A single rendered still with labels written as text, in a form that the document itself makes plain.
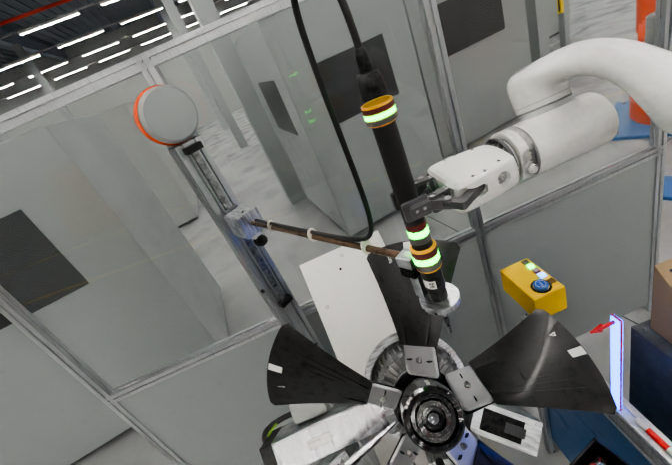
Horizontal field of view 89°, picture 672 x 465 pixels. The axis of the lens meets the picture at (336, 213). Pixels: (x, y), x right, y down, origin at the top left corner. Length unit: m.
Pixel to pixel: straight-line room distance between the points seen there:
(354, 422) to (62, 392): 2.43
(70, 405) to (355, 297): 2.48
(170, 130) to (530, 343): 1.02
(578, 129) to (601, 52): 0.11
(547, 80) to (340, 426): 0.82
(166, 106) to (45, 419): 2.59
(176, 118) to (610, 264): 2.01
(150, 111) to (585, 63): 0.91
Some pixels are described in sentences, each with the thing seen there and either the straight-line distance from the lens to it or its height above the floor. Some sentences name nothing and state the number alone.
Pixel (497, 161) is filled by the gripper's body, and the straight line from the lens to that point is 0.54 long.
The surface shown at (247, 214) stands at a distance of 1.00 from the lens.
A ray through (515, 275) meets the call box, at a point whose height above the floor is 1.07.
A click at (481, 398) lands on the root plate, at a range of 0.84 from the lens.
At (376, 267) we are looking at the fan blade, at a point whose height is 1.39.
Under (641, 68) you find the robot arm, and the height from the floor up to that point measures 1.75.
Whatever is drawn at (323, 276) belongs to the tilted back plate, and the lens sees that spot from 1.04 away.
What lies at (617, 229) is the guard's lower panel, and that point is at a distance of 2.08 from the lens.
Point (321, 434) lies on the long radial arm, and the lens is 0.98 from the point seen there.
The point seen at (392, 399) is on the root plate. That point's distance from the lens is 0.84.
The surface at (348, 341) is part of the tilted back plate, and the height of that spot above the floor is 1.17.
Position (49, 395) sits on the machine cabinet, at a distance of 3.13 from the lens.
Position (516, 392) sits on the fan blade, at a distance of 0.86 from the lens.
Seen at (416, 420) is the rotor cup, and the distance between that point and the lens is 0.79.
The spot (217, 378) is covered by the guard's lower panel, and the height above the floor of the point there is 0.84.
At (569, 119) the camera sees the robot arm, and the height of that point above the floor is 1.68.
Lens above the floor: 1.91
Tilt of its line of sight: 26 degrees down
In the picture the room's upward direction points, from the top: 24 degrees counter-clockwise
